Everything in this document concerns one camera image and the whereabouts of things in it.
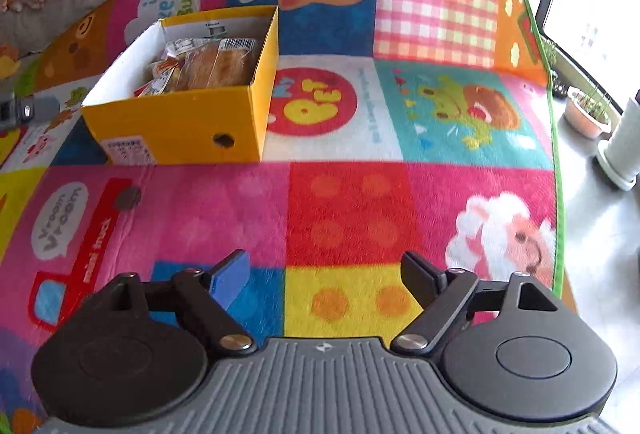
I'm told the yellow cardboard box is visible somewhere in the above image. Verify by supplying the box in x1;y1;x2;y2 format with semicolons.
81;5;279;165

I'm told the bagged bread with red tag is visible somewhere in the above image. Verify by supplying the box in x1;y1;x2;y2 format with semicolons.
134;37;259;98

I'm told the orange plush toy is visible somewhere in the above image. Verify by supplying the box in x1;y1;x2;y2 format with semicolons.
0;46;21;79

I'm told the colourful cartoon play mat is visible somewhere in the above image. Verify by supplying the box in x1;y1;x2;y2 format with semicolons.
1;0;564;433

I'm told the white oval plant pot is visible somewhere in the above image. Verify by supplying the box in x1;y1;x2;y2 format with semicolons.
564;87;612;139

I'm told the white tall plant pot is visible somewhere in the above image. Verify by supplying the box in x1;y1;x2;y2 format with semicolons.
596;98;640;191

